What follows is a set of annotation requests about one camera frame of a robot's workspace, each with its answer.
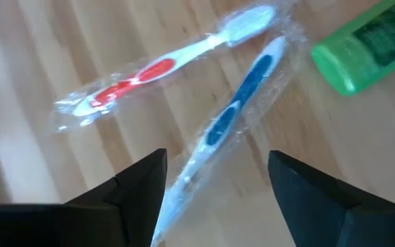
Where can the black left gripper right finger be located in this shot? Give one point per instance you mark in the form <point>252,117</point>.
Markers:
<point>338,223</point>

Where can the dark blue toothbrush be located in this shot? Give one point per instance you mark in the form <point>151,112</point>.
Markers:
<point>249,82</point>

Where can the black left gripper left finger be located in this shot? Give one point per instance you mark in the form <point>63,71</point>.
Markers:
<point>81,226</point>

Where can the small green bottle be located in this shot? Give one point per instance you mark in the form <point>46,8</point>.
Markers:
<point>365,44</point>

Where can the red toothbrush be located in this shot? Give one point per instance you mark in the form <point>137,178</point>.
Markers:
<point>156,68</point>

